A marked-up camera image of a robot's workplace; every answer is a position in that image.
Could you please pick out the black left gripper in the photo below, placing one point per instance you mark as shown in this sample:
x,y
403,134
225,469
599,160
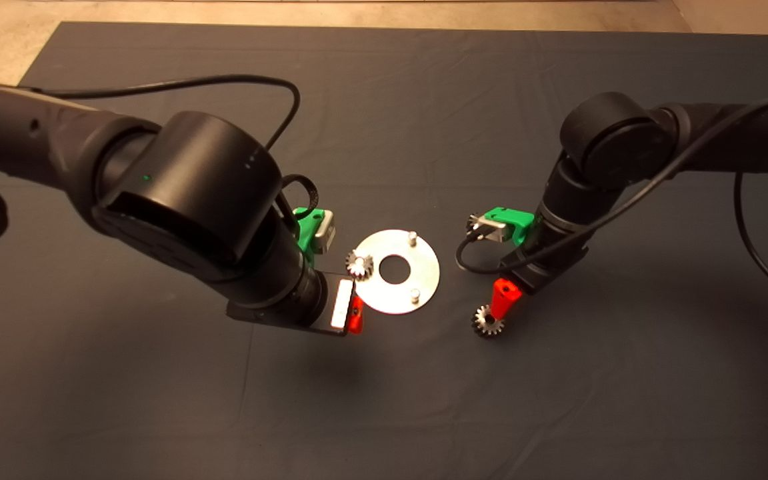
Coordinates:
x,y
290,303

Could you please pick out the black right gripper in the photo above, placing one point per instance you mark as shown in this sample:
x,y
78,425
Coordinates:
x,y
547,256

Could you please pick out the small steel planetary gear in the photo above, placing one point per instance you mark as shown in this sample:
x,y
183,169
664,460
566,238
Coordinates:
x,y
487,326
472,220
360,264

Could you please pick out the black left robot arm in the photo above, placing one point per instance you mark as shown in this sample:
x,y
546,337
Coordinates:
x,y
190,180

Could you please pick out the round metal carrier plate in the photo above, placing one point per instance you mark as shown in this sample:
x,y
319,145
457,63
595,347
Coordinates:
x,y
424,280

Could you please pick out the dark grey table cloth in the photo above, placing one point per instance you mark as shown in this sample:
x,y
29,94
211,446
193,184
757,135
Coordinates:
x,y
424,400

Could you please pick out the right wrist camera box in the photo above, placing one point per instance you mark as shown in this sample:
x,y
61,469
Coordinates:
x,y
492,230

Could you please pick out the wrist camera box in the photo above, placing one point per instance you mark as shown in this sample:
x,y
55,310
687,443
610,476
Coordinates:
x,y
492,230
326,233

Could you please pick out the right green camera mount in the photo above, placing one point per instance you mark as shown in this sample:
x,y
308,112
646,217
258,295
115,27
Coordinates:
x,y
514,223

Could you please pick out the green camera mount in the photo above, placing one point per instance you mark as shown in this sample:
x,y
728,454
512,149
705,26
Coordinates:
x,y
307,226
514,223

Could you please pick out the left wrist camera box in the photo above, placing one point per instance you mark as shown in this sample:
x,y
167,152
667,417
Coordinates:
x,y
326,233

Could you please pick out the left green camera mount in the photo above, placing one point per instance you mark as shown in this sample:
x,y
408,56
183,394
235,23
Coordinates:
x,y
307,226

